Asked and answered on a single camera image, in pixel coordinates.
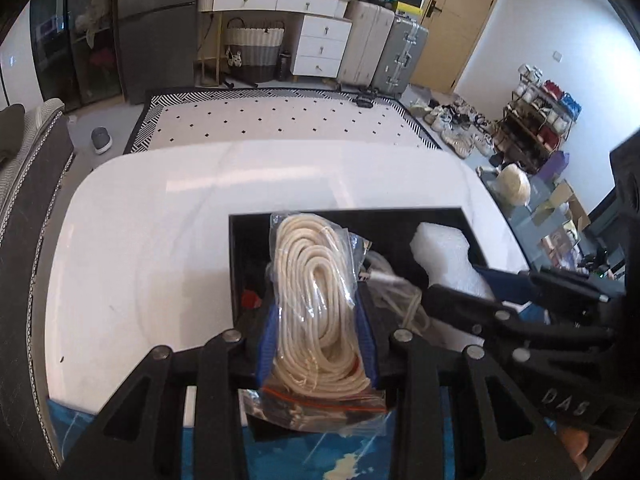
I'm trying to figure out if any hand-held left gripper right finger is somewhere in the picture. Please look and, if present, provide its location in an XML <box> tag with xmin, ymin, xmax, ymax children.
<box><xmin>356</xmin><ymin>285</ymin><xmax>583</xmax><ymax>480</ymax></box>

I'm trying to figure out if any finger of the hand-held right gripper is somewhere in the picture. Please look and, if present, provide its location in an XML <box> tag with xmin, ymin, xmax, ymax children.
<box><xmin>475</xmin><ymin>266</ymin><xmax>613</xmax><ymax>308</ymax></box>
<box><xmin>424</xmin><ymin>284</ymin><xmax>618</xmax><ymax>361</ymax></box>

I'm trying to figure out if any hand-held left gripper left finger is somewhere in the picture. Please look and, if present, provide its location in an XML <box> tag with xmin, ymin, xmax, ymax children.
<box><xmin>60</xmin><ymin>302</ymin><xmax>278</xmax><ymax>480</ymax></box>

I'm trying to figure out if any white foam piece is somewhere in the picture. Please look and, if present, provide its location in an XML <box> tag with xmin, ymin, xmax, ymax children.
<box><xmin>410</xmin><ymin>222</ymin><xmax>496</xmax><ymax>306</ymax></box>

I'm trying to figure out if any bagged white patterned rope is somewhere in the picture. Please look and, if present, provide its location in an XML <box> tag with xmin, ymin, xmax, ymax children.
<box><xmin>357</xmin><ymin>247</ymin><xmax>433</xmax><ymax>333</ymax></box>

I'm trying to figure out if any bagged cream rope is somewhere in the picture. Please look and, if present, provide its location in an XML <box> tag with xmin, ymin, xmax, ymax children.
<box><xmin>239</xmin><ymin>211</ymin><xmax>390</xmax><ymax>431</ymax></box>

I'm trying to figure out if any black storage box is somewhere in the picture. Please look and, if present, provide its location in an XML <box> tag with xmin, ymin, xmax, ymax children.
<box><xmin>228</xmin><ymin>205</ymin><xmax>501</xmax><ymax>443</ymax></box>

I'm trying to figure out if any person's right hand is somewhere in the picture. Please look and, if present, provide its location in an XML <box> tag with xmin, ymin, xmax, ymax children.
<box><xmin>554</xmin><ymin>424</ymin><xmax>593</xmax><ymax>472</ymax></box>

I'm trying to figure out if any open cardboard box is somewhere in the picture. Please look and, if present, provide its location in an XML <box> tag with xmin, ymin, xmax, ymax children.
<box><xmin>532</xmin><ymin>180</ymin><xmax>591</xmax><ymax>231</ymax></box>

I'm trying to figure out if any blue printed mat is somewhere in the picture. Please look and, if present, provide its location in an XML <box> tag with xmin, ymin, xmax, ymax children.
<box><xmin>47</xmin><ymin>395</ymin><xmax>501</xmax><ymax>480</ymax></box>

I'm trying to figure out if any purple bag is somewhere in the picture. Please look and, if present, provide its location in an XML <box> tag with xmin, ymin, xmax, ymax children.
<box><xmin>542</xmin><ymin>152</ymin><xmax>571</xmax><ymax>181</ymax></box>

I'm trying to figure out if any pile of shoes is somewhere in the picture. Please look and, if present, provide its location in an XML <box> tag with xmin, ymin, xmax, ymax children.
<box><xmin>410</xmin><ymin>97</ymin><xmax>506</xmax><ymax>161</ymax></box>

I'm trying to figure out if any metal shoe rack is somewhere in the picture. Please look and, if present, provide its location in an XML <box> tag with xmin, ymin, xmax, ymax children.
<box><xmin>500</xmin><ymin>64</ymin><xmax>583</xmax><ymax>173</ymax></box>

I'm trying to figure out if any black and white rug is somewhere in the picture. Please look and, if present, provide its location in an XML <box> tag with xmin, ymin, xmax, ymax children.
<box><xmin>122</xmin><ymin>87</ymin><xmax>443</xmax><ymax>156</ymax></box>

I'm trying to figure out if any silver suitcase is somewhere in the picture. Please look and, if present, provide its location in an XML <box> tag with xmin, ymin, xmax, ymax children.
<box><xmin>372</xmin><ymin>15</ymin><xmax>430</xmax><ymax>97</ymax></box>

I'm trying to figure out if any wooden door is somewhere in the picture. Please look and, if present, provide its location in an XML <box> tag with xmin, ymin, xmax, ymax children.
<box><xmin>419</xmin><ymin>0</ymin><xmax>511</xmax><ymax>95</ymax></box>

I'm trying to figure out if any grey slipper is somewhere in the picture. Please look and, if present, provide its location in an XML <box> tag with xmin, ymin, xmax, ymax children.
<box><xmin>91</xmin><ymin>127</ymin><xmax>113</xmax><ymax>156</ymax></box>

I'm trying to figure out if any beige suitcase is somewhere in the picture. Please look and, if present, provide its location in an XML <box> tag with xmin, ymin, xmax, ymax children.
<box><xmin>339</xmin><ymin>0</ymin><xmax>397</xmax><ymax>92</ymax></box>

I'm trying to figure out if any white grey wicker basket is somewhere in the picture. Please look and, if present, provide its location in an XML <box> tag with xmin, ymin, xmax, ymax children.
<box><xmin>222</xmin><ymin>17</ymin><xmax>287</xmax><ymax>83</ymax></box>

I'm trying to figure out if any white dresser with drawers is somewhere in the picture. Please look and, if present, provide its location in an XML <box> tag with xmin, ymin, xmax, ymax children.
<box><xmin>196</xmin><ymin>0</ymin><xmax>353</xmax><ymax>81</ymax></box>

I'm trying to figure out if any grey refrigerator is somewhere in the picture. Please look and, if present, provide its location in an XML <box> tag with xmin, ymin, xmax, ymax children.
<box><xmin>111</xmin><ymin>0</ymin><xmax>198</xmax><ymax>106</ymax></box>

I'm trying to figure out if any grey brown duvet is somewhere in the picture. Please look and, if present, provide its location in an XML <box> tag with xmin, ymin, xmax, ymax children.
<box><xmin>0</xmin><ymin>104</ymin><xmax>26</xmax><ymax>161</ymax></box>

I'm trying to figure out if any dark glass cabinet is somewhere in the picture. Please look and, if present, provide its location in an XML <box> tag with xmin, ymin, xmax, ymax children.
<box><xmin>27</xmin><ymin>0</ymin><xmax>123</xmax><ymax>113</ymax></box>

